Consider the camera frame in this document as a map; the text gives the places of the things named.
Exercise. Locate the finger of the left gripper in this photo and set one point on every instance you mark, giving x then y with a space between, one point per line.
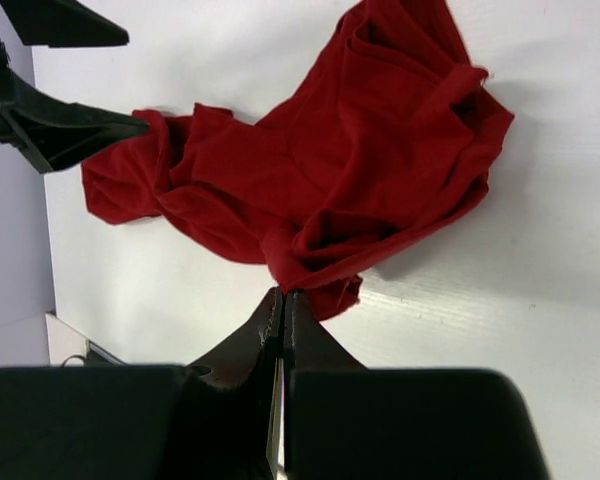
62 24
50 134

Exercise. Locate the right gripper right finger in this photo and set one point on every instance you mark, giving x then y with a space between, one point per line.
343 420

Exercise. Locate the red t-shirt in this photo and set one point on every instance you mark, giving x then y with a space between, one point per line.
389 138

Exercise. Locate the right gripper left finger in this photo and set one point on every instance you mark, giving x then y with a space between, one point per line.
211 419

